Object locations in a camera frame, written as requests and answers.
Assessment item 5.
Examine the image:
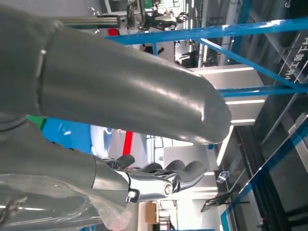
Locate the small brown cardboard box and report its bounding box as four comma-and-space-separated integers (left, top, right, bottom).
145, 201, 159, 224

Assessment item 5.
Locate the chrome stanchion post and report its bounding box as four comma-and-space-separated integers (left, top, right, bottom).
57, 3, 137, 30

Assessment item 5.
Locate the blue metal shelf rack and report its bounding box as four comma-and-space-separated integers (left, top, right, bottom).
42, 0, 308, 154

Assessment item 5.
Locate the black sign white lettering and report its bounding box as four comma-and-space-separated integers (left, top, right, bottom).
284, 30, 308, 84

